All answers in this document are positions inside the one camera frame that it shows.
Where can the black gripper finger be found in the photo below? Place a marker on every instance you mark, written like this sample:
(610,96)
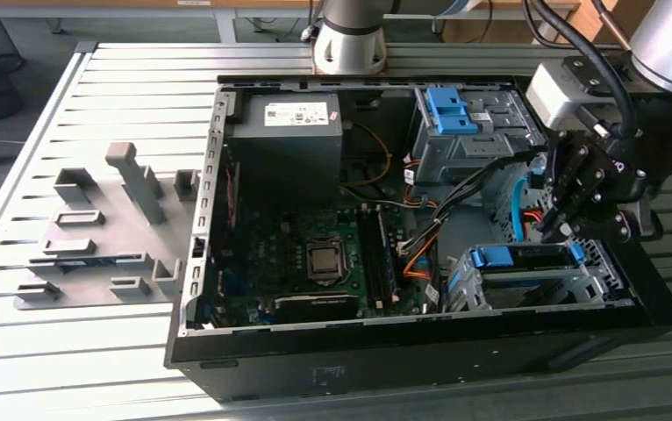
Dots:
(610,223)
(578,175)

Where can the hard disk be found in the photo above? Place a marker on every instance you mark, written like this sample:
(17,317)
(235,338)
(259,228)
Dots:
(490,258)

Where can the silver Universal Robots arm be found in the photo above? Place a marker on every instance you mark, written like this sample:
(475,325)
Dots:
(350,48)

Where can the metal disk bay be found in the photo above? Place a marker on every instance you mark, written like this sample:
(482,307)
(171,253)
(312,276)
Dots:
(546,275)

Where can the grey metal drive cage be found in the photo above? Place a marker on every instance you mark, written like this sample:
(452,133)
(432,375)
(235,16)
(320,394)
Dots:
(475,149)

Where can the blue plastic drive latch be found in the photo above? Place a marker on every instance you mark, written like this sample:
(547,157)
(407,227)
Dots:
(450,123)

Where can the wooden cabinet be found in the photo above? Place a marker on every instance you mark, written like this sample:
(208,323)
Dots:
(578,17)

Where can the black open PC case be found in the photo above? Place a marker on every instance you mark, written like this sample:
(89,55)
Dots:
(406,351)

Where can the silver CPU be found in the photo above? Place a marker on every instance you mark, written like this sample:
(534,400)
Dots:
(327,259)

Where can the CPU socket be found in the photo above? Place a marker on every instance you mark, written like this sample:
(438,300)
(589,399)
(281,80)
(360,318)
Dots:
(307,263)

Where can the black graphics card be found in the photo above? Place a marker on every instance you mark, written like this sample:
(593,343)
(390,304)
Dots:
(315,308)

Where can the green motherboard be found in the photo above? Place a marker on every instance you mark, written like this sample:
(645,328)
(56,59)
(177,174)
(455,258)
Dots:
(265,263)

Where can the white framed desk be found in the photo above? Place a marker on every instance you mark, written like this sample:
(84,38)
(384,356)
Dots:
(227,26)

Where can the grey parts rack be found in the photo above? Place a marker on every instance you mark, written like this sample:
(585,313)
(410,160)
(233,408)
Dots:
(106,237)

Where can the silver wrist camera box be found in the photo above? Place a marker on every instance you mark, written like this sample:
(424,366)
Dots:
(551,96)

